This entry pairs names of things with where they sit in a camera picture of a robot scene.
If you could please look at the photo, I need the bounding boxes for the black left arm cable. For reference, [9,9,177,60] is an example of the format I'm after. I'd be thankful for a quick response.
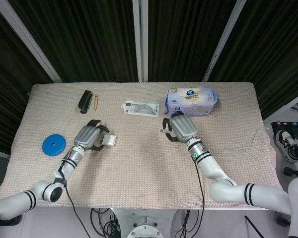
[55,158,88,238]

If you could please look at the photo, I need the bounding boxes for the white square adapter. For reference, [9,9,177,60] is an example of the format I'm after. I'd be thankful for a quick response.
[100,133,117,147]

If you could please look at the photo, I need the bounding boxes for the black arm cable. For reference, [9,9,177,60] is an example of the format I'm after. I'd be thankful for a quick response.
[55,158,88,238]
[193,161,206,238]

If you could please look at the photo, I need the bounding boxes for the blue round disc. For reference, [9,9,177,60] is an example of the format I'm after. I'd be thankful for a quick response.
[42,133,68,157]

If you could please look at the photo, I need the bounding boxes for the black stapler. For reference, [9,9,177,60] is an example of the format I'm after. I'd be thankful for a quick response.
[77,90,93,115]

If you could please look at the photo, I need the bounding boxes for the white USB cable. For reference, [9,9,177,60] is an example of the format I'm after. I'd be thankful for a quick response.
[159,126,272,156]

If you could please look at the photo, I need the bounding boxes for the beige waffle table cloth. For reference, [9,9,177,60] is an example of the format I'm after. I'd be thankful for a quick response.
[0,81,286,211]

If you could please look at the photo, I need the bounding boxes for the clear packaged flat item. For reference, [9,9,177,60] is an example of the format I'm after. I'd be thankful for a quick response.
[120,100,160,118]

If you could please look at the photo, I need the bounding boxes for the white black sneaker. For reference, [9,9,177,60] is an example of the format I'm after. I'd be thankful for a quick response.
[274,129,298,164]

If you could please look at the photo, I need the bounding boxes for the black wheeled chair base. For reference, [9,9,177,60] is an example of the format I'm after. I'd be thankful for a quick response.
[275,167,298,227]

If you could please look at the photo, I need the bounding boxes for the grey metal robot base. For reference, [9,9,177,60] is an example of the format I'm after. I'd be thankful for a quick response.
[126,215,166,238]

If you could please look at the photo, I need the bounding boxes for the black curtain panel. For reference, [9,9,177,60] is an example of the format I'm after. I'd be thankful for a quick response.
[0,0,54,152]
[212,0,298,120]
[8,0,140,83]
[148,0,238,82]

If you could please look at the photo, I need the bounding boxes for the white frame post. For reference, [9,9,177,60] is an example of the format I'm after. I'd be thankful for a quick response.
[0,0,63,84]
[260,88,298,122]
[132,0,149,83]
[202,0,247,82]

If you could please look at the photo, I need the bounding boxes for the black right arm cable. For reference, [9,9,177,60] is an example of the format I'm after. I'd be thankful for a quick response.
[193,161,206,238]

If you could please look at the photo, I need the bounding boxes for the purple tissue pack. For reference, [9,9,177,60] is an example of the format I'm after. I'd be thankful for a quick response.
[162,86,219,118]

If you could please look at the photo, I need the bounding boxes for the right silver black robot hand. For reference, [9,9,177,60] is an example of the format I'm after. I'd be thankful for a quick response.
[162,112,198,144]

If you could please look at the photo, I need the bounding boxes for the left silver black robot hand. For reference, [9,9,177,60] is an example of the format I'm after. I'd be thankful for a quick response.
[74,119,110,152]

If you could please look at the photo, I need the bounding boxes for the black electronic device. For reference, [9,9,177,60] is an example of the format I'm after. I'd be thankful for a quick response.
[270,120,298,140]

